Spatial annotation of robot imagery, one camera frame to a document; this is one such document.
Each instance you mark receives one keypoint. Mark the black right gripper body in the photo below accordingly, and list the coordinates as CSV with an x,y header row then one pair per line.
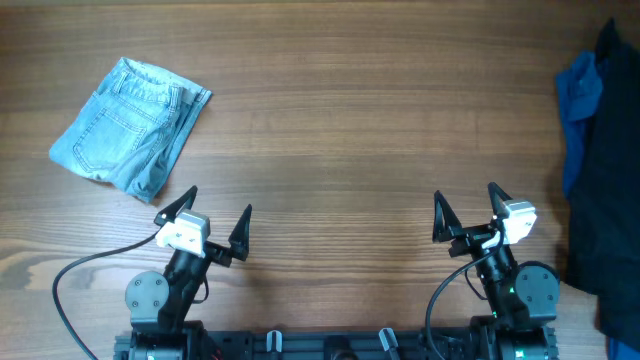
x,y
471,240

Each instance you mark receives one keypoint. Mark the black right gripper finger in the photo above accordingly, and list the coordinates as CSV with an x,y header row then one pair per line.
x,y
498,197
446,224

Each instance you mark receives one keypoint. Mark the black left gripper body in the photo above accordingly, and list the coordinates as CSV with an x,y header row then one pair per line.
x,y
183,262

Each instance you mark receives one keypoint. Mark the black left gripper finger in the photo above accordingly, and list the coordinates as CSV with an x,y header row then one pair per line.
x,y
239,238
171,211

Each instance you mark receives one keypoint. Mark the black shorts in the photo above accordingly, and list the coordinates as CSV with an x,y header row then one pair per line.
x,y
603,257

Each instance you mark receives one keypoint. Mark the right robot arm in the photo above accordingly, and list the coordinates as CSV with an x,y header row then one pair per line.
x,y
522,297

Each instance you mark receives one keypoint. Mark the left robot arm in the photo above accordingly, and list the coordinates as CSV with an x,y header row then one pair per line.
x,y
159,302

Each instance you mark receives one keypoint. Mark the folded light blue jeans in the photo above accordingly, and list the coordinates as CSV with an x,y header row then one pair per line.
x,y
132,129

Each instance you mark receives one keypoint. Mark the blue garment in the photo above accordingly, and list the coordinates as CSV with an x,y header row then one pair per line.
x,y
578,88

